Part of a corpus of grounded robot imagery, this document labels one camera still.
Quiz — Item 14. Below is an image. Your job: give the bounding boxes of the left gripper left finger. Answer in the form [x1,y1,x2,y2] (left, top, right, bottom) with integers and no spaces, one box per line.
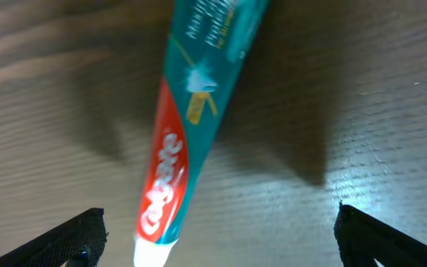
[0,208,107,267]

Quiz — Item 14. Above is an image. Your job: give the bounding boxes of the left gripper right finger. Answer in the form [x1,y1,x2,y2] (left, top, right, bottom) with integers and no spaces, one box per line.
[334,203,427,267]

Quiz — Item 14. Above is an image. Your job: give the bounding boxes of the Colgate toothpaste tube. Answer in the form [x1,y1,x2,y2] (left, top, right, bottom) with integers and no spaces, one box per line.
[133,0,268,266]

